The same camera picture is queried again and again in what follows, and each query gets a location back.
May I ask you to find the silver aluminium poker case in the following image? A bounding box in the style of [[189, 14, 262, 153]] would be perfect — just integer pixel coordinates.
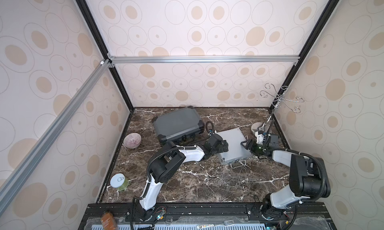
[[216, 128, 252, 165]]

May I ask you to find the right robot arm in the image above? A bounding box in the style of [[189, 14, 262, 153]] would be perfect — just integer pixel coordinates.
[[241, 139, 331, 221]]

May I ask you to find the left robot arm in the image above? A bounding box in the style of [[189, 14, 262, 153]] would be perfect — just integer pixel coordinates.
[[132, 133, 229, 222]]

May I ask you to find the dark grey poker case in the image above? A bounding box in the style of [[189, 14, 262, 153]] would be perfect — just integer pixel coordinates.
[[152, 106, 205, 145]]

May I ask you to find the chrome hook stand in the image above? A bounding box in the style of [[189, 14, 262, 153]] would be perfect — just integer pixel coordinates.
[[252, 83, 305, 137]]

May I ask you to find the silver fork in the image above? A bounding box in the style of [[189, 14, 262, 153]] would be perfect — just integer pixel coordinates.
[[197, 220, 235, 230]]

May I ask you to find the pink patterned bowl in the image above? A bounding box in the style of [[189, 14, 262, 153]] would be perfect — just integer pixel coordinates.
[[123, 132, 142, 149]]

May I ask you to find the green tin can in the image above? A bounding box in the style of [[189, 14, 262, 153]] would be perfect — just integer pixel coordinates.
[[110, 173, 129, 191]]

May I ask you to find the brown bottle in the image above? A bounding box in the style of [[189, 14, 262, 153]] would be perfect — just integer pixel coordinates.
[[101, 212, 118, 230]]

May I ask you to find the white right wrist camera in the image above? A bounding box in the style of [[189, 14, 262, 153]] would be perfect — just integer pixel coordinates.
[[255, 131, 266, 145]]

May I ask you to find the horizontal aluminium rail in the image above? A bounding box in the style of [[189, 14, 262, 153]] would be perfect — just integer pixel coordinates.
[[110, 55, 300, 64]]

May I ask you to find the diagonal aluminium rail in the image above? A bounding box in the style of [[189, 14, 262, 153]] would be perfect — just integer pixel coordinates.
[[1, 59, 112, 214]]

